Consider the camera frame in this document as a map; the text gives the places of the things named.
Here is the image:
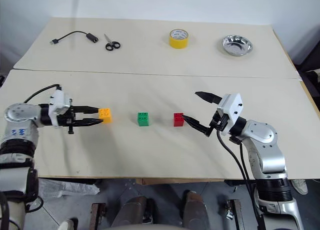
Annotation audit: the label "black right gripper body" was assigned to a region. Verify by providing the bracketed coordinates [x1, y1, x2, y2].
[208, 111, 230, 137]

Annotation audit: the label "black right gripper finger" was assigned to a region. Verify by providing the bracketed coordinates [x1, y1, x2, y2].
[194, 91, 224, 104]
[182, 114, 214, 137]

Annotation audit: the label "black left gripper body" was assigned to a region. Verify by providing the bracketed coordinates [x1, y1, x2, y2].
[56, 105, 77, 136]

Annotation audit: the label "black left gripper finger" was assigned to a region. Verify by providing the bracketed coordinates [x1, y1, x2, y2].
[74, 118, 104, 127]
[73, 105, 101, 114]

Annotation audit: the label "yellow toy brick cube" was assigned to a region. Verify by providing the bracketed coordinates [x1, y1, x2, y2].
[98, 107, 113, 124]

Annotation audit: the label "red toy brick cube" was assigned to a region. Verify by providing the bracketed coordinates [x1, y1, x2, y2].
[173, 112, 186, 128]

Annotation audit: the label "green toy brick cube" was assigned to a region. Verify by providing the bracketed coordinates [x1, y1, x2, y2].
[136, 112, 151, 127]

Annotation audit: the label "shiny steel bowl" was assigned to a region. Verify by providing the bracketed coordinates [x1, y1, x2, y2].
[221, 34, 254, 57]

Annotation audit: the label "yellow tape roll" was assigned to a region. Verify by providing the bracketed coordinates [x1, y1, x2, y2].
[168, 28, 190, 50]

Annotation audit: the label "clear plastic bag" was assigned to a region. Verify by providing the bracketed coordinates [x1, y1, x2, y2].
[38, 178, 100, 200]

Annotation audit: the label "white shoe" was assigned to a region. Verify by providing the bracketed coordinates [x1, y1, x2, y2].
[290, 179, 309, 195]

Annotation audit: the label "dark furniture beside table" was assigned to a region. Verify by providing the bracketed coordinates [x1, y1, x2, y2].
[294, 22, 320, 98]

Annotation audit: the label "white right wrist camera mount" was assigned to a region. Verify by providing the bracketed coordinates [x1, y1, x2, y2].
[216, 92, 245, 136]

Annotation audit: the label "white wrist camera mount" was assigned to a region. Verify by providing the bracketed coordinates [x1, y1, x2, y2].
[216, 92, 245, 136]
[48, 89, 74, 116]

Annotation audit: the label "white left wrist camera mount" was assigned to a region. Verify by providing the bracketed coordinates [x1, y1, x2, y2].
[48, 89, 74, 116]

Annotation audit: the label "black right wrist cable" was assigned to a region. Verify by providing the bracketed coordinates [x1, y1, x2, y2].
[238, 141, 252, 183]
[215, 129, 262, 230]

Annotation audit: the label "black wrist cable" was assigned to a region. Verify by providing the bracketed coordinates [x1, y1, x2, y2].
[238, 141, 252, 183]
[215, 129, 262, 230]
[24, 84, 62, 104]

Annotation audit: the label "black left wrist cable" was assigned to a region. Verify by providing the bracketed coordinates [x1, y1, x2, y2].
[24, 84, 62, 104]

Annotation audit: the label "black handled scissors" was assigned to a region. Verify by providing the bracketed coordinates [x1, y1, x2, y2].
[103, 33, 122, 52]

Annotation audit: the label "black USB adapter cable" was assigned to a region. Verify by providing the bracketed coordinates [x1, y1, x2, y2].
[49, 30, 100, 46]

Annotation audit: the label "brown metal frame bar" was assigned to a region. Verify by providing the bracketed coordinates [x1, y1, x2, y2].
[90, 202, 108, 230]
[225, 199, 245, 230]

